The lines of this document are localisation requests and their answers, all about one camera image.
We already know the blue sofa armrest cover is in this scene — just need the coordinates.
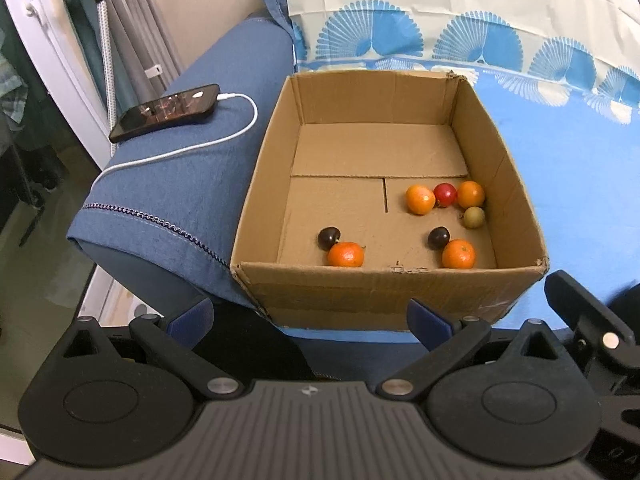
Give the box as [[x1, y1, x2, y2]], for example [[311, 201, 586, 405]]
[[67, 13, 293, 314]]

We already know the white charging cable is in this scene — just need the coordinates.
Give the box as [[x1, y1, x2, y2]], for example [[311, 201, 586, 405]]
[[89, 91, 260, 191]]

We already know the small dark berry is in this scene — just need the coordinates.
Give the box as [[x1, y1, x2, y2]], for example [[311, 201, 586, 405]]
[[427, 226, 450, 250]]

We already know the dark round fruit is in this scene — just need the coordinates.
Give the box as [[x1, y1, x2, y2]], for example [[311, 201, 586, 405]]
[[317, 226, 342, 252]]

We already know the orange fruit with stem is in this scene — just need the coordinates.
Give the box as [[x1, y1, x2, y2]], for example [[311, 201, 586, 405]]
[[326, 242, 364, 268]]

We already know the red round fruit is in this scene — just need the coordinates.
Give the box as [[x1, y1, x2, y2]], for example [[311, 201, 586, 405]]
[[433, 182, 458, 208]]

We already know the black smartphone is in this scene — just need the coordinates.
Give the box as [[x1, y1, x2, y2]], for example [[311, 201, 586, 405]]
[[108, 84, 220, 144]]

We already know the orange round fruit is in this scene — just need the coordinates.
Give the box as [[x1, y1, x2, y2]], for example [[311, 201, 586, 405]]
[[405, 184, 436, 216]]

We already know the braided steamer hose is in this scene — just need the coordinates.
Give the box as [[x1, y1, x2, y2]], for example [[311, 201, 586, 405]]
[[96, 0, 120, 131]]

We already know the blue fan-pattern sofa sheet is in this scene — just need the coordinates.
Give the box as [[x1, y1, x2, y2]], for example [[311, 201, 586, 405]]
[[264, 0, 639, 327]]

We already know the small red fruit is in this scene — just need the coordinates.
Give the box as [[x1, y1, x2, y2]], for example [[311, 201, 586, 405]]
[[462, 206, 486, 230]]

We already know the small orange fruit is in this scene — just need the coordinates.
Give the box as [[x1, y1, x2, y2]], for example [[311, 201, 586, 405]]
[[457, 180, 486, 209]]

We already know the brown cardboard box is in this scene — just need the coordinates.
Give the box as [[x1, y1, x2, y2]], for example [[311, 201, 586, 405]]
[[230, 70, 549, 330]]

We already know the hanging plaid shirt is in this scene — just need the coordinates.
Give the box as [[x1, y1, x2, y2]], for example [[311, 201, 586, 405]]
[[0, 53, 28, 125]]

